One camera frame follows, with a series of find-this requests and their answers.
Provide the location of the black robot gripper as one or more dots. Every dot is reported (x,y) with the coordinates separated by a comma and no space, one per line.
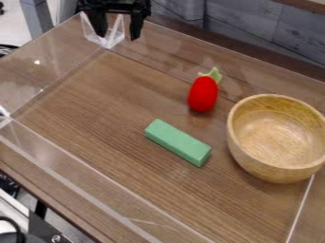
(96,8)

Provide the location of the grey table leg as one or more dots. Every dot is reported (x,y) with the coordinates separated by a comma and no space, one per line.
(37,16)

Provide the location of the red plush strawberry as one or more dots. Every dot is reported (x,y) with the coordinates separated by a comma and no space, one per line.
(203,91)

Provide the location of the green rectangular block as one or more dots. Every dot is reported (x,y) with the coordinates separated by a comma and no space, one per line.
(178,142)

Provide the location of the wooden bowl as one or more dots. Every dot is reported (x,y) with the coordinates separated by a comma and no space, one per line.
(275,137)

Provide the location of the clear acrylic tray wall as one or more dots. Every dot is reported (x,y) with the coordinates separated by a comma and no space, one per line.
(77,102)

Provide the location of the black metal bracket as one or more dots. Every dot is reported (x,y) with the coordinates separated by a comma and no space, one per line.
(41,232)

